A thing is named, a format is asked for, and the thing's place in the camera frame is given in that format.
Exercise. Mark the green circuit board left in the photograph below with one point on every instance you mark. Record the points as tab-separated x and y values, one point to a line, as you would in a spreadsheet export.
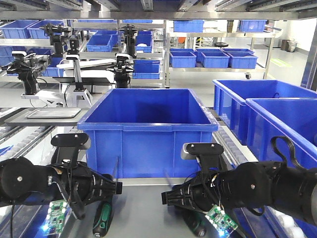
55	219

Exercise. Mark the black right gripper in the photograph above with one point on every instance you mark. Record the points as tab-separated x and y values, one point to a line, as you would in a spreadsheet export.
199	188

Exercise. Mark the large blue tray bin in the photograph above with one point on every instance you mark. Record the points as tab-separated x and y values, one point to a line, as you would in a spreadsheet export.
99	156

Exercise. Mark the metal baking tray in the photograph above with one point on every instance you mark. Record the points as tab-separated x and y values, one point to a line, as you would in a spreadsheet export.
53	113

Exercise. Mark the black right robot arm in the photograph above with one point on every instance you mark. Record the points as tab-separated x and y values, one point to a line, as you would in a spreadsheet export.
251	185

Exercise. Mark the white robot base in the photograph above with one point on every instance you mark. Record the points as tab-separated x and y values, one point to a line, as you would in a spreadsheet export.
75	90

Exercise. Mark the green circuit board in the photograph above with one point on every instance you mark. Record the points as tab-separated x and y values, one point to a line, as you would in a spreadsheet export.
224	225
55	219

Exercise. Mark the blue bin right front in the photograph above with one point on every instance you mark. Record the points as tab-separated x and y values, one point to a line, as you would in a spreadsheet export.
295	118

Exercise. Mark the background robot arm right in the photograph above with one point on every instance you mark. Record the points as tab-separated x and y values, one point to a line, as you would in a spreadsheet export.
122	69

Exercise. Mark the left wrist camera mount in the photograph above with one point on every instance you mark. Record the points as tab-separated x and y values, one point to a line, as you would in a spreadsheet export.
68	146

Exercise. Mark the green black screwdriver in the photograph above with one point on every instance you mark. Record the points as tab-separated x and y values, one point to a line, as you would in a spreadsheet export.
103	217
193	221

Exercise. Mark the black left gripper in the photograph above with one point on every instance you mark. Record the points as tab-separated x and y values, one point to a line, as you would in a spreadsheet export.
80	186

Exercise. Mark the green circuit board right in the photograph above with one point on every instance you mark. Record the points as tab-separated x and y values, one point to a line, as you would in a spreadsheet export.
224	225

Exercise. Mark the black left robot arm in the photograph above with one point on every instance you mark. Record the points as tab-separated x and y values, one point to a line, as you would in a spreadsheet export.
23	183

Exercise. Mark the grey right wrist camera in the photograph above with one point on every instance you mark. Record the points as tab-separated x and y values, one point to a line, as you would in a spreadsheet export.
208	155

